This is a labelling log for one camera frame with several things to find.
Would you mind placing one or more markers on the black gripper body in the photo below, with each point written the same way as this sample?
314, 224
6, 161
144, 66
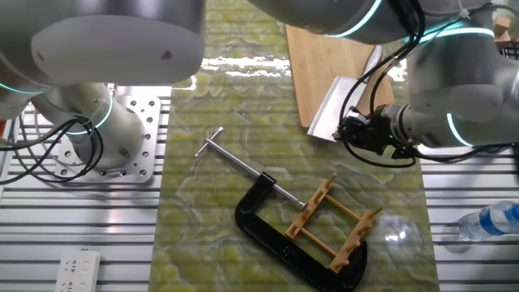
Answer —
371, 131

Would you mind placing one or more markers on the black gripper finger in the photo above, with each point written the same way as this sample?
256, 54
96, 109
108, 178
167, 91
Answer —
352, 117
344, 136

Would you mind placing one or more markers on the stainless steel cleaver knife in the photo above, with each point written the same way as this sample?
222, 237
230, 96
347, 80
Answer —
330, 109

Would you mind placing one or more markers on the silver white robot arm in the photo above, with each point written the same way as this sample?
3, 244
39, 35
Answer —
446, 81

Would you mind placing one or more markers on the wooden knife rack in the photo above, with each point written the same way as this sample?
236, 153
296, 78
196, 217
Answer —
308, 209

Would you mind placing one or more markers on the bamboo cutting board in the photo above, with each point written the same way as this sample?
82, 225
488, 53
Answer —
320, 61

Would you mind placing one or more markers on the green marble pattern mat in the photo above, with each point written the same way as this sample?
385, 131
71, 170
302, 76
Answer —
227, 121

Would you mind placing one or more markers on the black C-clamp with steel screw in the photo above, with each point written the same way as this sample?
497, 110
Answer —
259, 227

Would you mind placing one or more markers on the clear water bottle blue label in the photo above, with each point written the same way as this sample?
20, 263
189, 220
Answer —
490, 221

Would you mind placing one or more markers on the black keyboard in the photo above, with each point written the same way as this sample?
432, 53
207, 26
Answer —
513, 50

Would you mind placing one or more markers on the small light wooden block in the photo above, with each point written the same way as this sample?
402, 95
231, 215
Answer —
501, 25

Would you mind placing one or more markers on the white power strip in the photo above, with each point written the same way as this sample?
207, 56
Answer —
79, 271

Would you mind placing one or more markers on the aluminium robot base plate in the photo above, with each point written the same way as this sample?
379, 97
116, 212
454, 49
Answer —
148, 121

